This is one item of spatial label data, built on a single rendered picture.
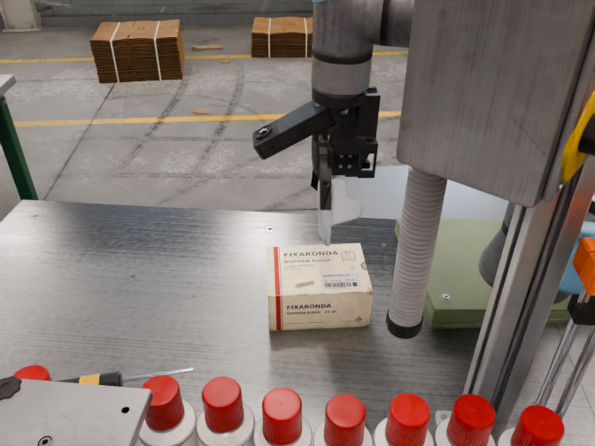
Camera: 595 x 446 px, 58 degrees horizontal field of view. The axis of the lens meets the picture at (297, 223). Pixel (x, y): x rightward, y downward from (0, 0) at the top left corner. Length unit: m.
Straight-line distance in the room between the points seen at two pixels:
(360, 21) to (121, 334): 0.58
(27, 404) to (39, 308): 0.58
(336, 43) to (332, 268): 0.37
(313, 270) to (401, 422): 0.44
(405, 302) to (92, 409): 0.27
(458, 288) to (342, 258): 0.20
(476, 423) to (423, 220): 0.16
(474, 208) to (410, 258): 0.74
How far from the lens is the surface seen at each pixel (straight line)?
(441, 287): 0.91
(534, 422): 0.49
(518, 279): 0.54
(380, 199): 1.18
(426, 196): 0.43
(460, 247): 1.02
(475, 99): 0.32
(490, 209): 1.21
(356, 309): 0.85
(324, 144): 0.70
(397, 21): 0.64
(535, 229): 0.51
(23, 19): 6.24
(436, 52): 0.32
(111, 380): 0.81
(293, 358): 0.82
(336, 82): 0.67
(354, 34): 0.65
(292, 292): 0.82
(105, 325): 0.92
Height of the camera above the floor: 1.45
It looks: 35 degrees down
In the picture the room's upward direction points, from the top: straight up
